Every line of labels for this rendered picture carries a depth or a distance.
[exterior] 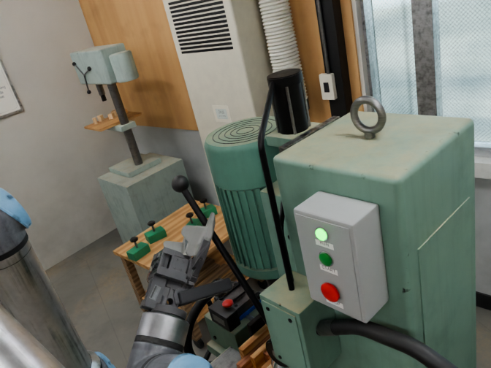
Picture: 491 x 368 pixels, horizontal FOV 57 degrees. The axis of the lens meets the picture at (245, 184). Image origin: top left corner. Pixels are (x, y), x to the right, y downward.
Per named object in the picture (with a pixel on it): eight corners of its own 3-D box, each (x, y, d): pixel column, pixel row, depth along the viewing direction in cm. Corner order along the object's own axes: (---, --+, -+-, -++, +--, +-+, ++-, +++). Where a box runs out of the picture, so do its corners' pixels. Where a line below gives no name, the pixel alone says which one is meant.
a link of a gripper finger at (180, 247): (167, 223, 98) (165, 250, 90) (192, 233, 100) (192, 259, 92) (161, 234, 99) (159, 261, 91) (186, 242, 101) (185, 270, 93)
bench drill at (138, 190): (170, 225, 392) (109, 41, 327) (215, 243, 348) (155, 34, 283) (123, 253, 364) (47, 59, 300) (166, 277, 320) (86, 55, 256)
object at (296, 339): (303, 331, 86) (289, 268, 80) (342, 353, 79) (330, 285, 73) (273, 360, 81) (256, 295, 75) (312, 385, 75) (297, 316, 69)
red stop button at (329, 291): (325, 294, 65) (322, 278, 63) (342, 302, 63) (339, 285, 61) (321, 299, 64) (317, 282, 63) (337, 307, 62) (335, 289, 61)
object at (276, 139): (300, 153, 87) (284, 66, 80) (333, 158, 81) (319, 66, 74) (272, 170, 83) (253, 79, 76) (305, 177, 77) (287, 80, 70)
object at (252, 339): (294, 320, 125) (290, 301, 122) (299, 323, 124) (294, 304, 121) (243, 366, 114) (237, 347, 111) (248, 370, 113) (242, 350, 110)
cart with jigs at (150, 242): (212, 263, 323) (188, 184, 297) (272, 286, 285) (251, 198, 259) (139, 320, 283) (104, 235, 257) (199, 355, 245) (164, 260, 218)
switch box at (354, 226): (333, 277, 72) (318, 189, 65) (390, 300, 64) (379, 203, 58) (309, 299, 68) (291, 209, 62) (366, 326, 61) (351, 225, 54)
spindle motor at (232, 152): (272, 229, 114) (246, 112, 101) (329, 248, 101) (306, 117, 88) (221, 266, 104) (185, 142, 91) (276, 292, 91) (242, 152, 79)
